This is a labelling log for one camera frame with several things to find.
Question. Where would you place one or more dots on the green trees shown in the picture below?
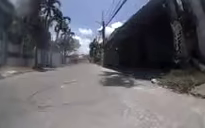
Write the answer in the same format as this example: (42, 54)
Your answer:
(95, 50)

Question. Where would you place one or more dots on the grey concrete road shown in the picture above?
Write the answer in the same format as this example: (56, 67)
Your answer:
(86, 96)

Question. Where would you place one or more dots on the grassy verge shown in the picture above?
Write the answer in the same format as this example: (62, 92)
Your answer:
(181, 80)

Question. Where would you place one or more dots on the utility pole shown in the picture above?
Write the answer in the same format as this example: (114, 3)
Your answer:
(103, 41)

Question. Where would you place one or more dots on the concrete sidewalk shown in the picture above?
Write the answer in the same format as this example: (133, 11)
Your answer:
(6, 71)

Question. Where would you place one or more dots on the long dark building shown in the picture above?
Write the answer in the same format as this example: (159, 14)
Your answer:
(150, 36)

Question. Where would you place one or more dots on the row of palm trees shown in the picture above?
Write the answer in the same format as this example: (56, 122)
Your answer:
(53, 30)

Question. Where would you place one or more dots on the pale boundary wall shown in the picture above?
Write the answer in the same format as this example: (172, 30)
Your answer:
(23, 55)

